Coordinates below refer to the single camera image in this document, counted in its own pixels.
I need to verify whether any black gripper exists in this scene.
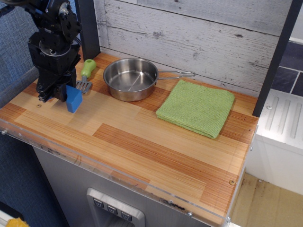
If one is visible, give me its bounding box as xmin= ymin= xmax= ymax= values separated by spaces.
xmin=28 ymin=32 xmax=81 ymax=103

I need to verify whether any blue arch-shaped wooden handle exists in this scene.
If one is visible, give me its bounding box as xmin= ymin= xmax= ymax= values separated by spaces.
xmin=48 ymin=85 xmax=83 ymax=114

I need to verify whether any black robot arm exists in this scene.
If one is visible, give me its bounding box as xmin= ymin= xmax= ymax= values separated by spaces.
xmin=0 ymin=0 xmax=81 ymax=102

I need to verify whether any stainless steel pan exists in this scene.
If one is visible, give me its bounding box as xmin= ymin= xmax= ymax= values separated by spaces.
xmin=103 ymin=58 xmax=196 ymax=102

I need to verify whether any grey toy fridge cabinet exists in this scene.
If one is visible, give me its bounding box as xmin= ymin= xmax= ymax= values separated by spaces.
xmin=34 ymin=148 xmax=225 ymax=227

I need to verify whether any clear acrylic edge guard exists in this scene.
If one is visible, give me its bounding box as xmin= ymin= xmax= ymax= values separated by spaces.
xmin=0 ymin=111 xmax=258 ymax=227

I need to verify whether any silver dispenser panel with buttons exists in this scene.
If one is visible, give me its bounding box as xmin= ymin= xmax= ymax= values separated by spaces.
xmin=87 ymin=188 xmax=145 ymax=227

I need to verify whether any yellow object at corner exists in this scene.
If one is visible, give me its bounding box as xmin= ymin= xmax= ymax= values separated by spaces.
xmin=5 ymin=218 xmax=29 ymax=227

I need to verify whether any green folded cloth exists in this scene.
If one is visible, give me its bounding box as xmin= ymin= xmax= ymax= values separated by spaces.
xmin=156 ymin=80 xmax=235 ymax=139

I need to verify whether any white ribbed sink unit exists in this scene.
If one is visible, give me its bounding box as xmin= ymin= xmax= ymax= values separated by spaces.
xmin=246 ymin=89 xmax=303 ymax=194

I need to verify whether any green handled grey spatula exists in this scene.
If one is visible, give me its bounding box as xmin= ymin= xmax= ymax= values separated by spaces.
xmin=76 ymin=59 xmax=97 ymax=94

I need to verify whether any dark left cabinet post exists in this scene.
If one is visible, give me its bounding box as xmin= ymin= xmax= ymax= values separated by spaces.
xmin=75 ymin=0 xmax=100 ymax=60

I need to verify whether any dark cabinet post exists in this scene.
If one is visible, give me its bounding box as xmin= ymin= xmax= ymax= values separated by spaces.
xmin=75 ymin=0 xmax=100 ymax=60
xmin=252 ymin=0 xmax=303 ymax=117

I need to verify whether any dark right cabinet post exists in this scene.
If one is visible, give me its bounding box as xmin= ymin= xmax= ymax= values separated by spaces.
xmin=252 ymin=0 xmax=303 ymax=117

